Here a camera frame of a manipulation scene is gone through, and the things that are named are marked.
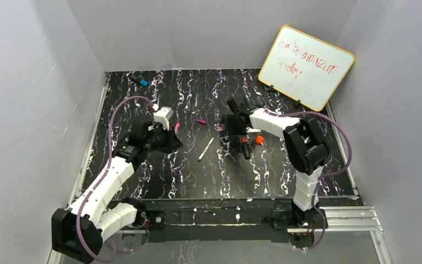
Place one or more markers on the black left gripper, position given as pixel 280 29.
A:
pixel 171 138

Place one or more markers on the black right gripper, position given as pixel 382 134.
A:
pixel 229 124

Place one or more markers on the pink translucent pen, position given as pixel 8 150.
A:
pixel 176 127

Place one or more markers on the white green-tipped pen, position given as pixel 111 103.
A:
pixel 205 149

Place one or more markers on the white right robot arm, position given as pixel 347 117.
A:
pixel 306 148

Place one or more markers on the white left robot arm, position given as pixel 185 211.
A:
pixel 80 230

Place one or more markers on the blue pen cap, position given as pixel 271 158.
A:
pixel 144 83

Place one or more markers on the black orange highlighter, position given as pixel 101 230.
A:
pixel 245 147

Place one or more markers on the orange highlighter cap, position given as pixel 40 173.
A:
pixel 259 140

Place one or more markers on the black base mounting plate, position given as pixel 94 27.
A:
pixel 276 220

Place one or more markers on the yellow-framed whiteboard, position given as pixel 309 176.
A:
pixel 305 68

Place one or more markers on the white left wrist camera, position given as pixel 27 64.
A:
pixel 163 116

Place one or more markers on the aluminium rail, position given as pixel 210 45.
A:
pixel 351 218

